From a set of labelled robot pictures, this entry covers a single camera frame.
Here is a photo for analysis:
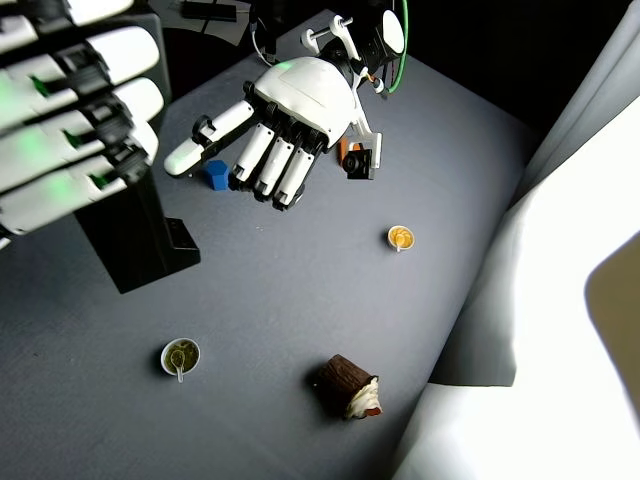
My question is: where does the brown toy cupcake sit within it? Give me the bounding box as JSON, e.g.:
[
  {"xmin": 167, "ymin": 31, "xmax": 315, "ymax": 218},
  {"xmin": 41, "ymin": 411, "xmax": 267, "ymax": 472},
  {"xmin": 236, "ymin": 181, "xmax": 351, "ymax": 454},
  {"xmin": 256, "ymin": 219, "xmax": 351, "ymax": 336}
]
[{"xmin": 312, "ymin": 353, "xmax": 384, "ymax": 421}]

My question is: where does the white curtain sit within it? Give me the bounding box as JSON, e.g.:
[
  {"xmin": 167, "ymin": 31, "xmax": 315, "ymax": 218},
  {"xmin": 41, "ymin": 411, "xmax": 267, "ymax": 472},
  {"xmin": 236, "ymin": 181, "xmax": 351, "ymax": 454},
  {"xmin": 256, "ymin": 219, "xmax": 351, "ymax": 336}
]
[{"xmin": 392, "ymin": 0, "xmax": 640, "ymax": 480}]

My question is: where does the grey flat board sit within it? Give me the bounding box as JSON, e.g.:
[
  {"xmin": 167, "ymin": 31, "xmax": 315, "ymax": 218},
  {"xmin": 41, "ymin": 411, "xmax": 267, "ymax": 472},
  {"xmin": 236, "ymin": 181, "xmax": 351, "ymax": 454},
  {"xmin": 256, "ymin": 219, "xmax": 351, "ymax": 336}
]
[{"xmin": 162, "ymin": 0, "xmax": 256, "ymax": 49}]

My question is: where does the blue hexagon block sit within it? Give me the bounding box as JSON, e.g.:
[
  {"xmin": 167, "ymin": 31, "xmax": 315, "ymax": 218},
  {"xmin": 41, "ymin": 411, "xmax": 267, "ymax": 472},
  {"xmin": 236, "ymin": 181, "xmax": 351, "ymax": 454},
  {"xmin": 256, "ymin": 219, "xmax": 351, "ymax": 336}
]
[{"xmin": 203, "ymin": 159, "xmax": 231, "ymax": 192}]

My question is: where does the grey table cloth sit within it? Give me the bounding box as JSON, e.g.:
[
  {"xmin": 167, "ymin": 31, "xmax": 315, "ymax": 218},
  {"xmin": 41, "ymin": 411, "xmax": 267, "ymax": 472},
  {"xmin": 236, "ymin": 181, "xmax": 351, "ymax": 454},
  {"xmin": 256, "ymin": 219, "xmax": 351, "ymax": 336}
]
[{"xmin": 0, "ymin": 9, "xmax": 544, "ymax": 480}]

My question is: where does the black walkie-talkie with antenna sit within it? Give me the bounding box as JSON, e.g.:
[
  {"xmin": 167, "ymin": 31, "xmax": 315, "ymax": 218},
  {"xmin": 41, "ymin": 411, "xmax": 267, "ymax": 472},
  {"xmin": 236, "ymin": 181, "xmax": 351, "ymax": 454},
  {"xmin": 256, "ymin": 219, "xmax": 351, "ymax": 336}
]
[{"xmin": 73, "ymin": 9, "xmax": 202, "ymax": 295}]

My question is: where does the beige rounded panel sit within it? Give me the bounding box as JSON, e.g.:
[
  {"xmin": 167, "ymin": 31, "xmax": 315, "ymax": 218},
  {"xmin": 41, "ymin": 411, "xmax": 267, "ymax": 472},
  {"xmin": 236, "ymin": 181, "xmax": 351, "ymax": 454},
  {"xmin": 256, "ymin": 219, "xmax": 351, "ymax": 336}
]
[{"xmin": 583, "ymin": 233, "xmax": 640, "ymax": 437}]

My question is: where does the small bowl orange soup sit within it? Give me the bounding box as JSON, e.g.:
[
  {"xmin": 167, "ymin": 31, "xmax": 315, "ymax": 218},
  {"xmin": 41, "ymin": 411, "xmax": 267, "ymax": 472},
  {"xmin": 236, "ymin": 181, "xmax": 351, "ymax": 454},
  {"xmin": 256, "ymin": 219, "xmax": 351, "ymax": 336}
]
[{"xmin": 387, "ymin": 224, "xmax": 416, "ymax": 254}]

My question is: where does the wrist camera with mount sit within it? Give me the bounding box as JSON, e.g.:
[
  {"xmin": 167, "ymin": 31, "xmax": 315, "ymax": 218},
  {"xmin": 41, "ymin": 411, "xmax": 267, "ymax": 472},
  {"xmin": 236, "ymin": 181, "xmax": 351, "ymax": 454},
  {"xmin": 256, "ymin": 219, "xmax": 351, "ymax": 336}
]
[{"xmin": 342, "ymin": 99, "xmax": 385, "ymax": 182}]

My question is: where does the black flat box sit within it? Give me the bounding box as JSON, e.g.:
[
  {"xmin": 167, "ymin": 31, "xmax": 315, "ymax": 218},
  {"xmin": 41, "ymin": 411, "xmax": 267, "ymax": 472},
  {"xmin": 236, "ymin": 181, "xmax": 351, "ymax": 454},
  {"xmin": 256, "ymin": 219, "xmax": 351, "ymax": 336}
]
[{"xmin": 180, "ymin": 0, "xmax": 239, "ymax": 22}]

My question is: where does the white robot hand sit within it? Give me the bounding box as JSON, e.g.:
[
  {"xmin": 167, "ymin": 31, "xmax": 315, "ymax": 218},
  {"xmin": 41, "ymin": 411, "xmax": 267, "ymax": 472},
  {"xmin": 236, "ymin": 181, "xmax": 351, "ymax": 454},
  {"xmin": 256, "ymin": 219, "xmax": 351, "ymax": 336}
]
[
  {"xmin": 163, "ymin": 56, "xmax": 361, "ymax": 211},
  {"xmin": 0, "ymin": 0, "xmax": 166, "ymax": 251}
]

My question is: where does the small bowl green soup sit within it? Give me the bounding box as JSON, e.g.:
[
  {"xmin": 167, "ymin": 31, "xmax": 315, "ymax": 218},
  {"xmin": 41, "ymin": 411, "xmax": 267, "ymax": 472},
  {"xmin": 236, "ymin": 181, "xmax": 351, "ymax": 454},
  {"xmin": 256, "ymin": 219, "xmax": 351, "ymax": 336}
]
[{"xmin": 160, "ymin": 337, "xmax": 201, "ymax": 384}]

